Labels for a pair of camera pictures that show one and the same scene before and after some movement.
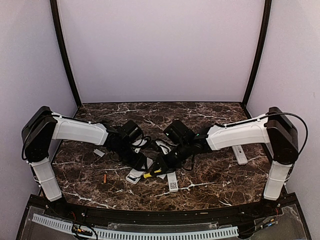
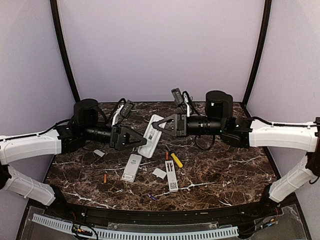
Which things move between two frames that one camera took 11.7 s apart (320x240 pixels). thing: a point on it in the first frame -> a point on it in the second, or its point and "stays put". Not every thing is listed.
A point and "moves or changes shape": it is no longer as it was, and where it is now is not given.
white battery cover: x=99 y=152 stays put
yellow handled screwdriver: x=147 y=175 moves or changes shape
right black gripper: x=160 y=161 -> x=181 y=125
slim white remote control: x=172 y=182 stays put
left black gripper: x=138 y=162 -> x=115 y=140
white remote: x=241 y=157 -> x=152 y=136
